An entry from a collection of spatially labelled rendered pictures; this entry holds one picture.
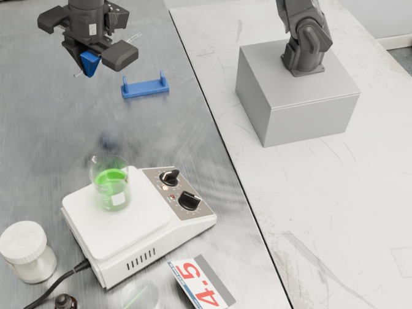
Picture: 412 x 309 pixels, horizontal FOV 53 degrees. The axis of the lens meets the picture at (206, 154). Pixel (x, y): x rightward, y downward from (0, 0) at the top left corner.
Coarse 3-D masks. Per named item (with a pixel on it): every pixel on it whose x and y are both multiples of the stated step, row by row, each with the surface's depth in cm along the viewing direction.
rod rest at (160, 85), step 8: (160, 72) 88; (152, 80) 90; (160, 80) 90; (128, 88) 88; (136, 88) 88; (144, 88) 88; (152, 88) 88; (160, 88) 88; (168, 88) 89; (128, 96) 87; (136, 96) 88
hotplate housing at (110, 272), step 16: (144, 176) 65; (176, 224) 59; (192, 224) 61; (208, 224) 65; (80, 240) 58; (144, 240) 57; (160, 240) 59; (176, 240) 62; (112, 256) 56; (128, 256) 56; (144, 256) 59; (160, 256) 62; (96, 272) 56; (112, 272) 56; (128, 272) 59
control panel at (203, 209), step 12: (168, 168) 70; (156, 180) 66; (180, 180) 69; (168, 192) 64; (180, 192) 66; (192, 192) 67; (168, 204) 62; (204, 204) 66; (180, 216) 61; (192, 216) 62
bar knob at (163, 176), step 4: (164, 172) 68; (168, 172) 65; (172, 172) 66; (176, 172) 67; (160, 176) 66; (164, 176) 65; (168, 176) 65; (172, 176) 66; (176, 176) 67; (164, 180) 66; (168, 180) 66; (172, 180) 67; (176, 180) 67; (168, 184) 66; (172, 184) 66; (176, 184) 67
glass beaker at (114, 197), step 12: (96, 156) 56; (108, 156) 56; (120, 156) 56; (96, 168) 56; (108, 168) 57; (120, 168) 57; (96, 180) 52; (120, 180) 53; (96, 192) 55; (108, 192) 54; (120, 192) 55; (108, 204) 56; (120, 204) 56
